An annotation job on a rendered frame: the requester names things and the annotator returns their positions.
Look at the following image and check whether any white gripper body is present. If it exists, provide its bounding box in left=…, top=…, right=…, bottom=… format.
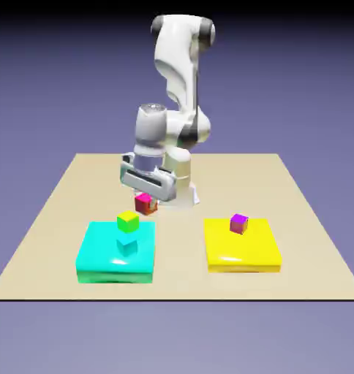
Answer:
left=119, top=159, right=178, bottom=202

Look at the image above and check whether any small cyan cube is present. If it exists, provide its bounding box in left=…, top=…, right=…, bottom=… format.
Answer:
left=116, top=232, right=139, bottom=257

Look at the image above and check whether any small yellow-green cube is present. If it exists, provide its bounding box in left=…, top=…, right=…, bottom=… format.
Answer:
left=116, top=210, right=140, bottom=234

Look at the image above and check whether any small purple cube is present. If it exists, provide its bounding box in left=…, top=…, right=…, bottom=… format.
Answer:
left=229, top=213, right=249, bottom=235

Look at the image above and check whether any large yellow box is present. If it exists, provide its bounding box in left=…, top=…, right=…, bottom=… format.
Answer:
left=203, top=218, right=284, bottom=274

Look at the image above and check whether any large cyan box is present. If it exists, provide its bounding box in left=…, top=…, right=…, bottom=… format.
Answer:
left=75, top=221, right=157, bottom=285

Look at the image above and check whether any small red cube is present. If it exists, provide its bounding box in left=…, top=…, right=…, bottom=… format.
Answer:
left=134, top=192, right=159, bottom=216

